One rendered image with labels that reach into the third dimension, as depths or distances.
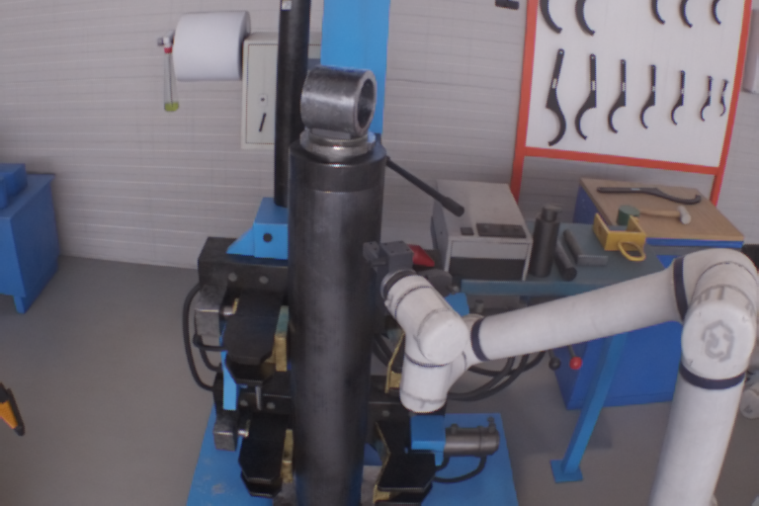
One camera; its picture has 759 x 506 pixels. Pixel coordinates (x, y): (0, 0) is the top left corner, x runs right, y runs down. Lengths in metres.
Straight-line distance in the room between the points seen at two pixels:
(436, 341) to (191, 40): 1.53
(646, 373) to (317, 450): 1.78
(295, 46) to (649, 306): 1.14
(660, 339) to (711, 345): 2.15
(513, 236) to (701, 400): 1.00
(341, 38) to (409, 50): 1.65
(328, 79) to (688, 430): 1.00
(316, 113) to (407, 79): 2.11
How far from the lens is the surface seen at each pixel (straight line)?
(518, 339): 1.19
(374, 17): 1.81
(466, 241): 1.78
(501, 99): 3.56
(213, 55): 2.28
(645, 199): 3.05
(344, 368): 1.66
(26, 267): 3.71
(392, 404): 2.08
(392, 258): 1.21
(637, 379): 3.15
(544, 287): 1.89
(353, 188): 1.42
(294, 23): 1.75
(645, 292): 1.08
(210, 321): 1.79
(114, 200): 4.00
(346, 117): 1.39
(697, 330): 0.89
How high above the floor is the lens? 1.96
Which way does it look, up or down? 24 degrees down
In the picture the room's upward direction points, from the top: 3 degrees clockwise
